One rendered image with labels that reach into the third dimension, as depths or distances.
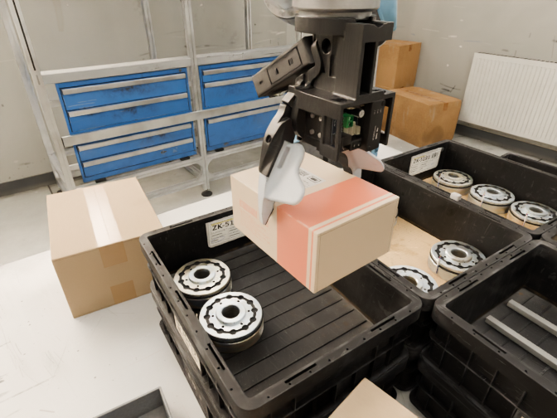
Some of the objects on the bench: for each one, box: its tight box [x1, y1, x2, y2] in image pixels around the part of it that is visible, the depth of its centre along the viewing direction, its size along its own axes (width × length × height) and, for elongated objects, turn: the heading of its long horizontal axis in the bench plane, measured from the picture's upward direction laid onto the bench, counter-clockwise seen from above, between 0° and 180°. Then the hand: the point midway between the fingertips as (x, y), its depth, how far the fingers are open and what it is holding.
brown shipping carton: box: [46, 177, 162, 318], centre depth 94 cm, size 30×22×16 cm
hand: (309, 201), depth 45 cm, fingers closed on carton, 14 cm apart
